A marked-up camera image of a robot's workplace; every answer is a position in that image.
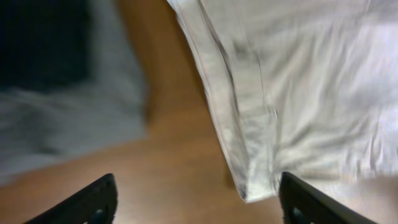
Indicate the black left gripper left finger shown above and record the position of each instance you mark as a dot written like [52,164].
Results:
[95,204]

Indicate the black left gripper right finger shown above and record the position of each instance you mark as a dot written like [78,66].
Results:
[302,203]

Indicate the beige shorts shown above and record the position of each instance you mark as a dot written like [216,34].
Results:
[301,86]

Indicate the folded grey garment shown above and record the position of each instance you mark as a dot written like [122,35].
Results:
[43,129]

